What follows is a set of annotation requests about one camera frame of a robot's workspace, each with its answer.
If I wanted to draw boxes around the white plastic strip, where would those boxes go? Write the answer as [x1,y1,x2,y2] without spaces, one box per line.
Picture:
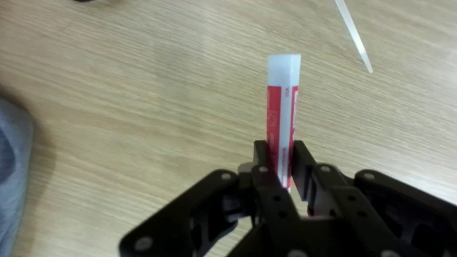
[332,0,375,76]

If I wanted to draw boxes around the grey fleece cloth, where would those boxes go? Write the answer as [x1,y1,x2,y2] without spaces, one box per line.
[0,96,35,257]

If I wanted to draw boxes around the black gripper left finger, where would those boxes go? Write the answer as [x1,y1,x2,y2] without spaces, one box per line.
[118,140,306,257]

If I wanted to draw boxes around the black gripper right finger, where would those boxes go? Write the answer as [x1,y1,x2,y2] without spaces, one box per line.
[289,140,457,257]

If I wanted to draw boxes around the red marker white cap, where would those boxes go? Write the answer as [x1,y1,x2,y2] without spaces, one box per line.
[265,53,302,190]

